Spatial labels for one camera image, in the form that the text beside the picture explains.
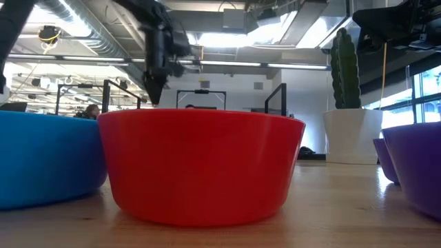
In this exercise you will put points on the black background rig frame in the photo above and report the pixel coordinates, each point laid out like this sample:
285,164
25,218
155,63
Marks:
201,91
84,86

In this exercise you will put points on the purple plastic mini bowl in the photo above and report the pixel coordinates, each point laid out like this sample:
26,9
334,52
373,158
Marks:
386,160
417,165

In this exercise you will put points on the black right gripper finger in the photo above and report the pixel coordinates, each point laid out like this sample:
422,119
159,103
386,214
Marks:
160,81
151,82

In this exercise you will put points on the person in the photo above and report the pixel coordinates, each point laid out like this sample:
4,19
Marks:
92,111

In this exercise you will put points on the long ceiling light strip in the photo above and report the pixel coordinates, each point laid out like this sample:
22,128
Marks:
229,63
93,59

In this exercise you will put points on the green cactus in white pot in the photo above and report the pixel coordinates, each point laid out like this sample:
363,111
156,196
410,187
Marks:
351,137

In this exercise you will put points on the black aluminium rig frame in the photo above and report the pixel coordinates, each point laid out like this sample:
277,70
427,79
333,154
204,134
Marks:
13,34

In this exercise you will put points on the silver ventilation duct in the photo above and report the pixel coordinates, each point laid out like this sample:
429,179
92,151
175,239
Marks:
100,38

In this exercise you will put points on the blue plastic mini bowl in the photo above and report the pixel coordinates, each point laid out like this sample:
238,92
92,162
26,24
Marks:
48,158

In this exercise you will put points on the red plastic mini bowl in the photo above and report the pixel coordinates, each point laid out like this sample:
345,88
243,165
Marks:
200,165

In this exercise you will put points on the grey ceiling box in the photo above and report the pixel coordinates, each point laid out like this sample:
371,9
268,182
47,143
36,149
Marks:
234,19

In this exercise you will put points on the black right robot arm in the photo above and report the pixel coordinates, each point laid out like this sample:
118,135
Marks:
389,20

